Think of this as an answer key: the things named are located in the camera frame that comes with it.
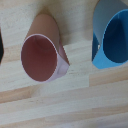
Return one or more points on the dark object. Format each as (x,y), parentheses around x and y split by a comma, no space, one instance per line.
(1,46)

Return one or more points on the bright blue vase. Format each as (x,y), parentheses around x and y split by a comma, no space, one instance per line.
(115,40)

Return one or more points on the pink ceramic mug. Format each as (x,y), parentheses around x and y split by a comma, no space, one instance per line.
(40,56)

